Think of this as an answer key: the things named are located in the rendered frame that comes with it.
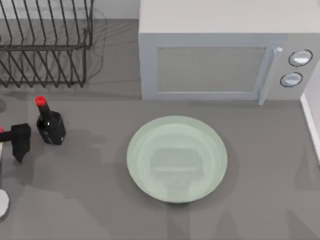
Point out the pale green plate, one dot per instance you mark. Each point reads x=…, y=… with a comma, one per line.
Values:
x=175, y=140

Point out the microwave oven door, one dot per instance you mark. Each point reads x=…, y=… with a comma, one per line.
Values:
x=210, y=70

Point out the pale microwave oven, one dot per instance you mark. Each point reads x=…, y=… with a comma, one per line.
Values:
x=200, y=22

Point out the black bottle with red cap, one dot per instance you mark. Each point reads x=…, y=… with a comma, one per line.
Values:
x=51, y=127

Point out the round microwave knob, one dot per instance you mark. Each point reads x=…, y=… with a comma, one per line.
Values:
x=300, y=57
x=291, y=79

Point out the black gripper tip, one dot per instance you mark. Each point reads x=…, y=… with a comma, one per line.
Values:
x=21, y=140

